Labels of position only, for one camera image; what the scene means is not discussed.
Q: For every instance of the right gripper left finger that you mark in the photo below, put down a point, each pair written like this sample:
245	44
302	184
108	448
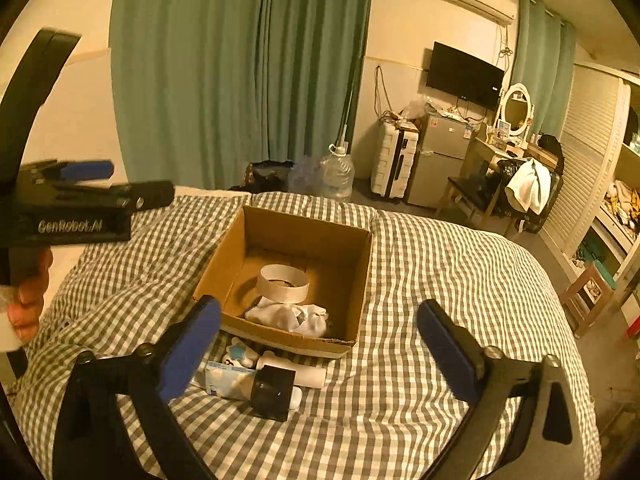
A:
175	358

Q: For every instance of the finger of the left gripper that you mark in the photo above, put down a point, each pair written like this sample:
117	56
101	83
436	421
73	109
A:
133	197
74	170

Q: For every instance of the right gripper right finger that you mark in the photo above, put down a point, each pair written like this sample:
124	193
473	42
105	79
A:
458	356

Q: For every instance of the light blue case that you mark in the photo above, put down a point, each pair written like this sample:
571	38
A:
229	382

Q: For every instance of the black square object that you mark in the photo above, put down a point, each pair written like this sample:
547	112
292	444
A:
271	393

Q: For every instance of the white handheld device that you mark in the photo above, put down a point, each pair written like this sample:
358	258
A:
305	376

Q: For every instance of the white tape roll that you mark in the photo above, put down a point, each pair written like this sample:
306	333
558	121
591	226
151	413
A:
282	284

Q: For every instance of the white sock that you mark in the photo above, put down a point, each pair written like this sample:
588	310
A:
304	319

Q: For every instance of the left hand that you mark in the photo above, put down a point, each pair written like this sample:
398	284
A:
25	310

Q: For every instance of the white blue plush toy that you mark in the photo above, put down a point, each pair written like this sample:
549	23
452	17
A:
239	354

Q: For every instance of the grey checked bed quilt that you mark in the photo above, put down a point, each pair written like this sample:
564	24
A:
385	411

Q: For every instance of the small wooden stool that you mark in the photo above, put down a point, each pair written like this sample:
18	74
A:
586	298

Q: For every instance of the dark bag beside bed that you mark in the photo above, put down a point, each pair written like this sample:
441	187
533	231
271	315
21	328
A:
265	176

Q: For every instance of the brown cardboard box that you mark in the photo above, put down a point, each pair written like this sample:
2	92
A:
292	261

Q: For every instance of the large green curtain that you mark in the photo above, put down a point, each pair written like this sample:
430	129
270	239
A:
203	88

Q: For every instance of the clear plastic bag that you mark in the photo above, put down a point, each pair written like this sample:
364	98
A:
305	176

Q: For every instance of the wooden chair with clothes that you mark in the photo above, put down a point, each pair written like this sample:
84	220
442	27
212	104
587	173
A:
497	204

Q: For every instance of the white wardrobe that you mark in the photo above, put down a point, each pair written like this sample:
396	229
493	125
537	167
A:
591	137

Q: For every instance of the white garment on chair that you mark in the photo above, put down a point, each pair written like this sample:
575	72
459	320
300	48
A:
530	187

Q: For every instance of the large clear water bottle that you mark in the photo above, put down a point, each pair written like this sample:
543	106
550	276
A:
337	172

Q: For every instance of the white suitcase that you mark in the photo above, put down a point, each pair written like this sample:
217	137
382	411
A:
393	158

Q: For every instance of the white dressing table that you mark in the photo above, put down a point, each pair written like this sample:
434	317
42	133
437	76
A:
486	169

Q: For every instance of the silver mini fridge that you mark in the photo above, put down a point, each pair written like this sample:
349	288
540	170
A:
439	156

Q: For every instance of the white oval vanity mirror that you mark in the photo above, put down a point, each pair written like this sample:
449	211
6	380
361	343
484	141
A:
516	111

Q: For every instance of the green curtain by wardrobe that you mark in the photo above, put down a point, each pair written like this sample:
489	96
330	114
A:
544	63

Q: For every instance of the black wall television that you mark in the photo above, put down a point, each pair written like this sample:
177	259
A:
464	76

